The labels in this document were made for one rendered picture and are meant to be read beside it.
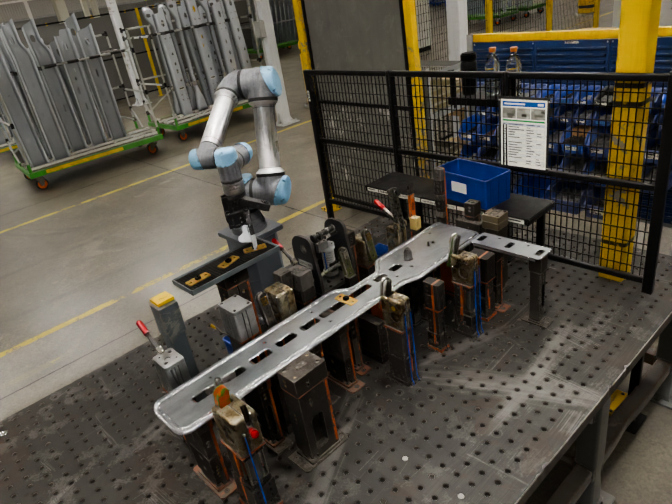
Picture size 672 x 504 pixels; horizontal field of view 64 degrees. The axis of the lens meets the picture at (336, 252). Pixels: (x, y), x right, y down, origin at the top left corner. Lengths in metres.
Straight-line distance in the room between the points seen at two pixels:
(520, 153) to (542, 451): 1.25
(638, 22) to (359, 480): 1.74
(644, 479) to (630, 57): 1.65
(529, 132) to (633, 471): 1.47
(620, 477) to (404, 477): 1.22
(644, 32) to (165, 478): 2.13
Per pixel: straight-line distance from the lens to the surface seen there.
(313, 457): 1.75
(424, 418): 1.84
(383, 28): 4.17
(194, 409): 1.60
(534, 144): 2.41
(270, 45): 8.75
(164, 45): 9.49
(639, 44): 2.22
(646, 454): 2.80
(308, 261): 1.97
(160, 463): 1.94
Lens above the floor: 2.00
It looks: 27 degrees down
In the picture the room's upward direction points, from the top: 9 degrees counter-clockwise
